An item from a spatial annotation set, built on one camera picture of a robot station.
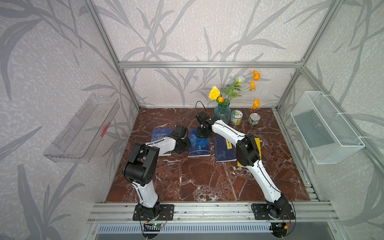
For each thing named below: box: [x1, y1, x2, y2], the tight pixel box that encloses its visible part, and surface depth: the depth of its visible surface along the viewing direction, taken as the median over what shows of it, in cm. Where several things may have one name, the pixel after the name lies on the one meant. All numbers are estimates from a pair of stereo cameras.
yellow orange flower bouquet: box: [209, 70, 261, 110], surface depth 95 cm
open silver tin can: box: [248, 112, 261, 126], surface depth 110 cm
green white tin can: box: [230, 109, 243, 126], surface depth 108 cm
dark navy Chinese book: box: [213, 134, 237, 163], surface depth 95 cm
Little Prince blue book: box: [188, 128, 211, 157], surface depth 98 cm
